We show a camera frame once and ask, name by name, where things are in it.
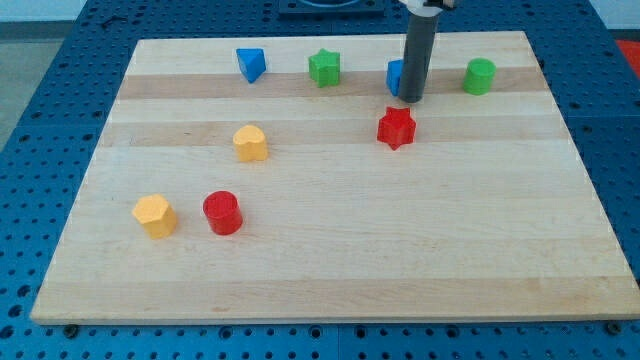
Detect green cylinder block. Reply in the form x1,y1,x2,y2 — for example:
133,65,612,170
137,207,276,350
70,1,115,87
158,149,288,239
463,58,496,95

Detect yellow hexagon block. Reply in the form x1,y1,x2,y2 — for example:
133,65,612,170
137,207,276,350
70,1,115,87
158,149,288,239
132,194,178,239

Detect wooden board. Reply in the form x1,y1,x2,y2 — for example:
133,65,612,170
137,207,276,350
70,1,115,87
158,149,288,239
31,31,639,325

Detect red cylinder block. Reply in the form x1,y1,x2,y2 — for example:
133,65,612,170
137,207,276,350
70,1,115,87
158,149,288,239
203,191,243,236

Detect red object at right edge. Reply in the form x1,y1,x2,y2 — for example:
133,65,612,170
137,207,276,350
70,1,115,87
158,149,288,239
616,40,640,77

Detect green star block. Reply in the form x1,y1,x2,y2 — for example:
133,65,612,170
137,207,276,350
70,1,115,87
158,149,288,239
308,48,341,88

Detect red star block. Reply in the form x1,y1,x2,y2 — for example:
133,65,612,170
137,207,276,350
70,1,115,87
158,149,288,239
376,107,416,151

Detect yellow heart block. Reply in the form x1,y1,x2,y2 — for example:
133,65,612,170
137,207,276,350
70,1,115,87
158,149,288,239
232,125,269,162

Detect blue triangle block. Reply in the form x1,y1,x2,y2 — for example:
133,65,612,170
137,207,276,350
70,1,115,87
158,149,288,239
236,48,266,83

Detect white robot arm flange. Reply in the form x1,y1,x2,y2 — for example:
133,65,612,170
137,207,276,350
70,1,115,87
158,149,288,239
399,0,460,17

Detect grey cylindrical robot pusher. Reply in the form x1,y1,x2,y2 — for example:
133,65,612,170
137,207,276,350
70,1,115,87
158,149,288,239
397,14,439,104

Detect blue cube block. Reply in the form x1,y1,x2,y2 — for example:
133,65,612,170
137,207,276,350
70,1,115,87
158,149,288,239
386,59,403,96

